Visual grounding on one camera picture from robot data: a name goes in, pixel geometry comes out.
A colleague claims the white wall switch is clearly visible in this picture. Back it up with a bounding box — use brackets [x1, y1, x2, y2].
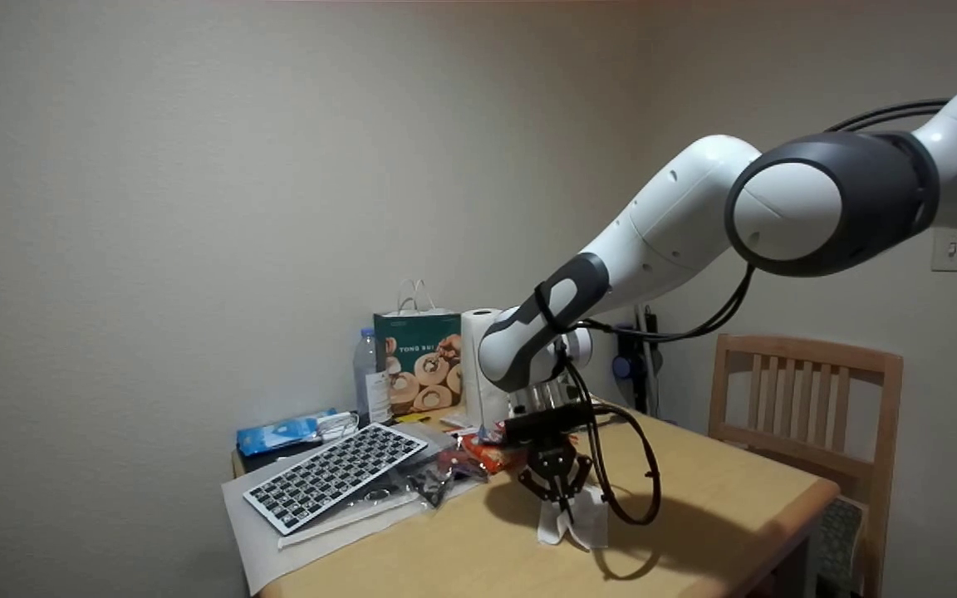
[930, 230, 957, 274]

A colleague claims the wooden chair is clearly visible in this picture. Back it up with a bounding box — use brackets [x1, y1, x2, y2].
[709, 331, 904, 598]

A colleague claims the white paper towel roll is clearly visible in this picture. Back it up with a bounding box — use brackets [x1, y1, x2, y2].
[461, 310, 510, 438]

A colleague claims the clear plastic water bottle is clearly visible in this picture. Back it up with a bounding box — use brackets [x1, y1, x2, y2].
[354, 327, 376, 424]

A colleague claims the white paper napkin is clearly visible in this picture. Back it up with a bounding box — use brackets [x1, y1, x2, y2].
[562, 503, 581, 550]

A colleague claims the blue snack packet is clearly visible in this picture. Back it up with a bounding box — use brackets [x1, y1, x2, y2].
[236, 412, 357, 458]

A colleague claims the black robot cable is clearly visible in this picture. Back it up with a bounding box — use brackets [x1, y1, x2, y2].
[550, 98, 953, 529]

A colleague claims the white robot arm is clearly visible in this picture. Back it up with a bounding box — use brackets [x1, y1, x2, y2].
[478, 98, 957, 400]

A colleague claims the green donut picture bag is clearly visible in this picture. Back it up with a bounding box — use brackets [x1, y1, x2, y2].
[376, 314, 461, 414]

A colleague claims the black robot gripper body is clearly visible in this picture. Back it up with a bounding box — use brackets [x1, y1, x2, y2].
[502, 403, 595, 499]

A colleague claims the red snack wrapper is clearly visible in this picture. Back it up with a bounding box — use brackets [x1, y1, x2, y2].
[456, 429, 510, 476]

